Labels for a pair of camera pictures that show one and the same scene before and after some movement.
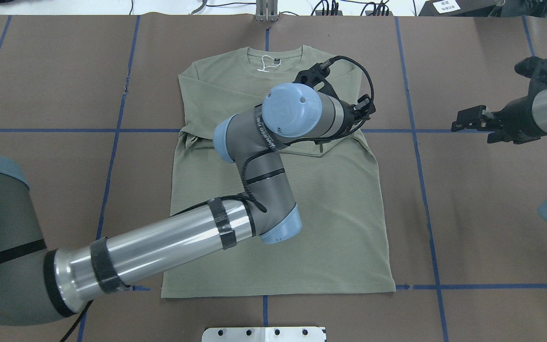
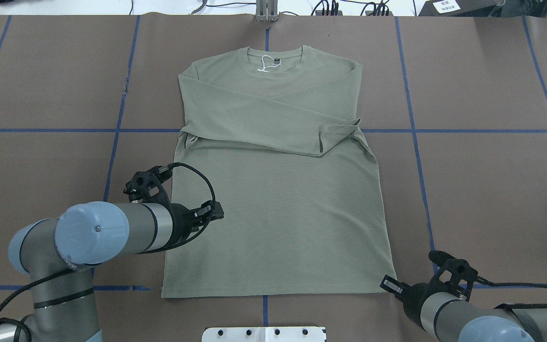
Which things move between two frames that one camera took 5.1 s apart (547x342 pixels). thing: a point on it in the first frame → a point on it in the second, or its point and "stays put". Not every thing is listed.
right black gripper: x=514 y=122 → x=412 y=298
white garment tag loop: x=264 y=70 stays put
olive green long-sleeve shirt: x=343 y=246 stays put
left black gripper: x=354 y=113 → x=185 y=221
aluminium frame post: x=267 y=10 stays put
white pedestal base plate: x=264 y=334 stays put
